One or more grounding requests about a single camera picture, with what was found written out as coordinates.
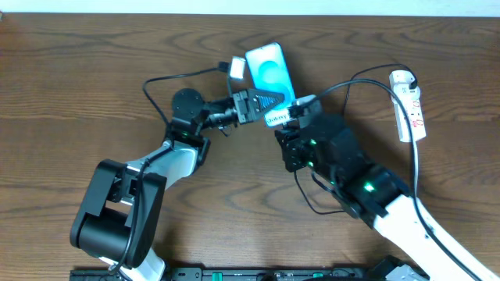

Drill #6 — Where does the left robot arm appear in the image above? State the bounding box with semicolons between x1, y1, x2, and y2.
70;88;285;280

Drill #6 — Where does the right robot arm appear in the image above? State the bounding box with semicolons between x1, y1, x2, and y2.
275;114;499;280

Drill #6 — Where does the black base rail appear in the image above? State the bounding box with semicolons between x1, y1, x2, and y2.
70;266;391;281

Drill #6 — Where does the black charger cable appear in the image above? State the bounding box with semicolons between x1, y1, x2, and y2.
292;63;419;216

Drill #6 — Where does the blue Galaxy smartphone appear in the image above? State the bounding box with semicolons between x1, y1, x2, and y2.
245;42;295;127

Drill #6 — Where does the white power strip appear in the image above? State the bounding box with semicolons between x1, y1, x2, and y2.
389;70;427;143

